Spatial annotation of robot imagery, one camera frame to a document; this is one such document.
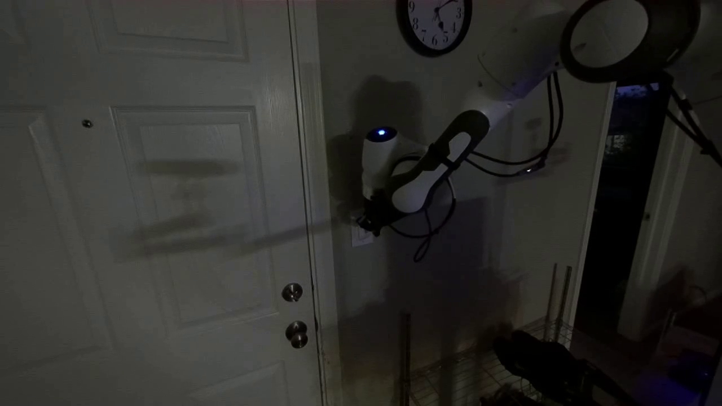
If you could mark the white panelled door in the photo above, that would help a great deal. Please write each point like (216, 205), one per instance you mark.
(142, 260)

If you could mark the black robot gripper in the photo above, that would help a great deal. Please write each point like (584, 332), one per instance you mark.
(378, 214)

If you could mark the thin upright metal poles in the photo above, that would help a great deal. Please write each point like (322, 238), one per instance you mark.
(559, 296)

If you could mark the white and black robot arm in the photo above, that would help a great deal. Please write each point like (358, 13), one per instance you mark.
(602, 42)

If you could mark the dark object on floor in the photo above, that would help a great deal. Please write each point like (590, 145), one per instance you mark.
(555, 374)

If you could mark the round metal deadbolt lock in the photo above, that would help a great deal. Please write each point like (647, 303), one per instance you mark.
(291, 293)

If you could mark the white wall light switch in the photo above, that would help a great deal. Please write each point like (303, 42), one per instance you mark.
(360, 236)

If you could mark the round metal door knob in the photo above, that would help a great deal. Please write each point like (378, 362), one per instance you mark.
(296, 335)

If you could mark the round black wall clock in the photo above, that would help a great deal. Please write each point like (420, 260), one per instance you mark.
(433, 29)

